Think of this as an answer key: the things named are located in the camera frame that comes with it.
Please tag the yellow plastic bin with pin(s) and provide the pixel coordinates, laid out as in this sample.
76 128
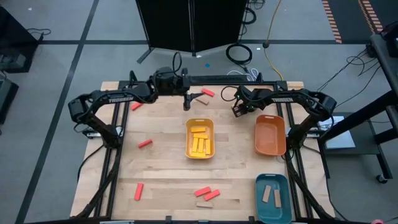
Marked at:
202 122

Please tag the orange black striped strip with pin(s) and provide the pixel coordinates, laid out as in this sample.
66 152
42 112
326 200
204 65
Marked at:
370 15
331 21

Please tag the black box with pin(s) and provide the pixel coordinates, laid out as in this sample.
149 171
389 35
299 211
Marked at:
7 99

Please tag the teal plastic bin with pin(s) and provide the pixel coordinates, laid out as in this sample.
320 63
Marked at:
264 214

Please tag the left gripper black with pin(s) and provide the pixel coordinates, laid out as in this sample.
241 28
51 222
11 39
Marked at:
186 90

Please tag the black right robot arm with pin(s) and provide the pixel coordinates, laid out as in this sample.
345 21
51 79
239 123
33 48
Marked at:
298 96

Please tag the black cabinet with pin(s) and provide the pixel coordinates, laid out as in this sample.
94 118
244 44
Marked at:
15 37

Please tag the long black bar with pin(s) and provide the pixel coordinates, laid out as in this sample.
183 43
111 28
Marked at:
217 78

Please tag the plain wooden block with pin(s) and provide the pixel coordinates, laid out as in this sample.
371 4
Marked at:
204 204
277 198
266 193
203 101

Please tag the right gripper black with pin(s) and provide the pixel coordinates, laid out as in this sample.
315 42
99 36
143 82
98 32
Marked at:
240 110

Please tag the black equipment cart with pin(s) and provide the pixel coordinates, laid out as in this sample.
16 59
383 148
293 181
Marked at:
384 56

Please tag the black room divider panel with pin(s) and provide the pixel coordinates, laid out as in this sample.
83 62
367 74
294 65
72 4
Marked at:
171 25

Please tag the pink round object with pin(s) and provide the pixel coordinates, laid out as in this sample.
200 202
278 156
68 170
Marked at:
377 222

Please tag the red wooden block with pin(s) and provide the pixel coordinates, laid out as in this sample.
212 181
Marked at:
209 92
136 107
212 195
145 143
138 191
202 191

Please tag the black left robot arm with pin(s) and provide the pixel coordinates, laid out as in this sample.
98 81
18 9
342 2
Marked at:
121 96

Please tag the orange plastic bin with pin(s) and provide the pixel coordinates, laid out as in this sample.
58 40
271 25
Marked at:
270 137

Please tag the black aluminium table frame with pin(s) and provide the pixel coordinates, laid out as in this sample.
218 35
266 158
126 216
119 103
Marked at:
217 83

